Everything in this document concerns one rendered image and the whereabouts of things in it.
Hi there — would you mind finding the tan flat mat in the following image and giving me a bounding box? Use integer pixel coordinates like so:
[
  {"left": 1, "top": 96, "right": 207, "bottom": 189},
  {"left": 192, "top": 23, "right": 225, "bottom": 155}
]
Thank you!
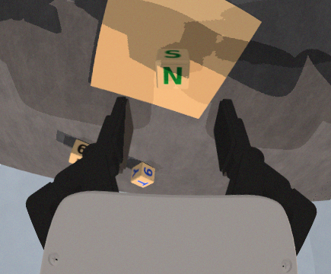
[{"left": 91, "top": 0, "right": 262, "bottom": 119}]

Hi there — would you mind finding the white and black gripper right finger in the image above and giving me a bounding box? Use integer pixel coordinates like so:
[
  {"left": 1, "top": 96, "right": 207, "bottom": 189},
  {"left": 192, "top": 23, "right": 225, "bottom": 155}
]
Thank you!
[{"left": 214, "top": 99, "right": 317, "bottom": 256}]

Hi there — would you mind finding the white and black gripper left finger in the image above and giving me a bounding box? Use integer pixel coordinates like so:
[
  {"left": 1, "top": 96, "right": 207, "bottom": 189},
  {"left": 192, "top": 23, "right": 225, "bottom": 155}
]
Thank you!
[{"left": 26, "top": 97, "right": 134, "bottom": 249}]

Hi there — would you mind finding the tan wooden letter block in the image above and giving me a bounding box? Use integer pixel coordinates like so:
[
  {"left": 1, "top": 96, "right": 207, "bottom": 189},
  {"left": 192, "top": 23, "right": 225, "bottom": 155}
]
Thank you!
[
  {"left": 130, "top": 162, "right": 154, "bottom": 187},
  {"left": 68, "top": 139, "right": 89, "bottom": 163},
  {"left": 155, "top": 49, "right": 190, "bottom": 89}
]

